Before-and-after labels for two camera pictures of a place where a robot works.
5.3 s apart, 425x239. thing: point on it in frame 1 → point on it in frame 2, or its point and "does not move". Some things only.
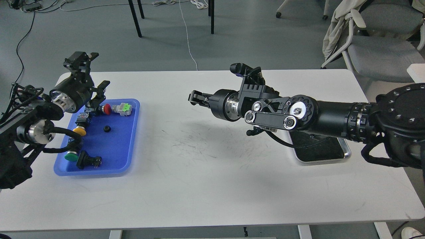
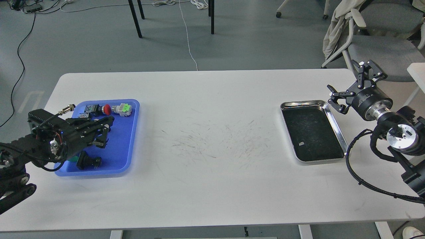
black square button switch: [84, 160] does not move
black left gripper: [76, 90] → [77, 134]
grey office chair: [386, 36] does not move
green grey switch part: [124, 109] does not move
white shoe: [408, 232] does not move
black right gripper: [223, 103] → [367, 102]
